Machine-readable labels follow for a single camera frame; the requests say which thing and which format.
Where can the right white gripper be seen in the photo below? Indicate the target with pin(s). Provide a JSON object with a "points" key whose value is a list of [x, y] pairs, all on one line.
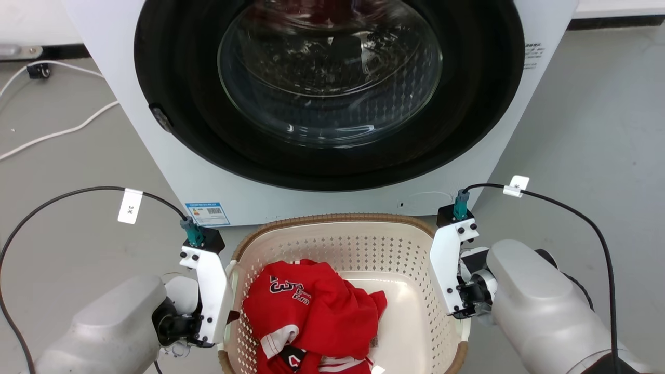
{"points": [[444, 265]]}

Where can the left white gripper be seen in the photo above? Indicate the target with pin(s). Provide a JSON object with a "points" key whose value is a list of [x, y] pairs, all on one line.
{"points": [[214, 291]]}

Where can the cream perforated laundry basket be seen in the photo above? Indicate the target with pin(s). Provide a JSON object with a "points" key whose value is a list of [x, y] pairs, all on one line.
{"points": [[363, 249]]}

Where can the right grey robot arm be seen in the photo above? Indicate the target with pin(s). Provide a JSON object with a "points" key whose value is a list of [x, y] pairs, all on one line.
{"points": [[540, 306]]}

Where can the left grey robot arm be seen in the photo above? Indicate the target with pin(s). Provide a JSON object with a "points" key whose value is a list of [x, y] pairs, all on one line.
{"points": [[109, 332]]}

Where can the red sports jersey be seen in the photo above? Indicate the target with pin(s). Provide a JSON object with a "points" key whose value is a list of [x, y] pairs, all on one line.
{"points": [[322, 311]]}

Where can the blue energy label sticker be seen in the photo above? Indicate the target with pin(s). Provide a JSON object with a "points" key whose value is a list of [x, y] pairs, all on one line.
{"points": [[207, 213]]}

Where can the white front-load washing machine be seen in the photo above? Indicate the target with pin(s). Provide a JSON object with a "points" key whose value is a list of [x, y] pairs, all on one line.
{"points": [[166, 130]]}

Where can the round black glass washer door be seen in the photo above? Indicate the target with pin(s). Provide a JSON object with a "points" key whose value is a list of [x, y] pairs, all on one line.
{"points": [[187, 114]]}

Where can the black door latch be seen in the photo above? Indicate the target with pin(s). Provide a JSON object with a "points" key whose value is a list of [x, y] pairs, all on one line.
{"points": [[161, 119]]}

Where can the black plug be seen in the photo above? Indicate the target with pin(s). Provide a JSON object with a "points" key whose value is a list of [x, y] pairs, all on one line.
{"points": [[38, 70]]}

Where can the grey metal floor fitting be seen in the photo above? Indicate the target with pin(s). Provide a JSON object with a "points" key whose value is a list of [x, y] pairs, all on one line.
{"points": [[18, 51]]}

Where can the right black wrist camera box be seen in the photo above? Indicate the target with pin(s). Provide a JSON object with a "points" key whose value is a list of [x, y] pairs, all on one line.
{"points": [[453, 214]]}

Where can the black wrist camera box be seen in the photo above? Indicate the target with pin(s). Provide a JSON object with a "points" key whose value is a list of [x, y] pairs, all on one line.
{"points": [[212, 240], [453, 214]]}

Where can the left black wrist camera box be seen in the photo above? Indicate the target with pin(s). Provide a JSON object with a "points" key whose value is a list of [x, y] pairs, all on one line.
{"points": [[212, 240]]}

